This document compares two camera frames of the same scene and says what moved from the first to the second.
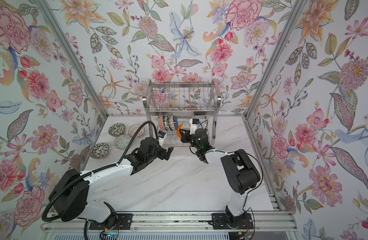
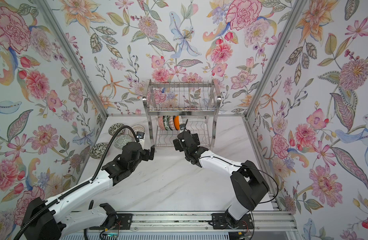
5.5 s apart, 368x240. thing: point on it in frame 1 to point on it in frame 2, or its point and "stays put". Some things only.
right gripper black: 186,137 to 178,145
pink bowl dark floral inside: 161,123 stays put
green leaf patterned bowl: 166,122 stays put
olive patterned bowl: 98,150 stays put
